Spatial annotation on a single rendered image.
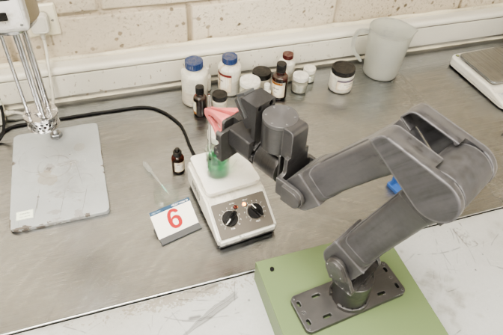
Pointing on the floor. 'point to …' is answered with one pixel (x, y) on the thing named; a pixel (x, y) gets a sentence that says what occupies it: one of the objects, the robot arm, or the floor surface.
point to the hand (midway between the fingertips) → (209, 111)
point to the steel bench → (45, 264)
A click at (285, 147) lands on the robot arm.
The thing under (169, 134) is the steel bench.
